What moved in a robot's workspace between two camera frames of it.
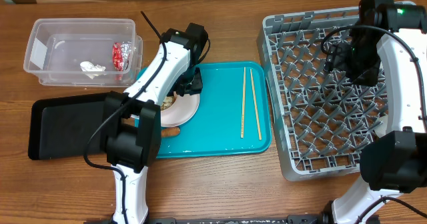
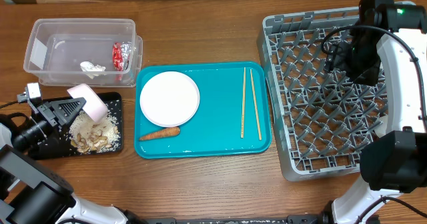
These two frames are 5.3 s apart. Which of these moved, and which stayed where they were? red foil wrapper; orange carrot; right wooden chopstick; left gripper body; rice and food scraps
Moved: rice and food scraps; left gripper body
Stayed: right wooden chopstick; orange carrot; red foil wrapper
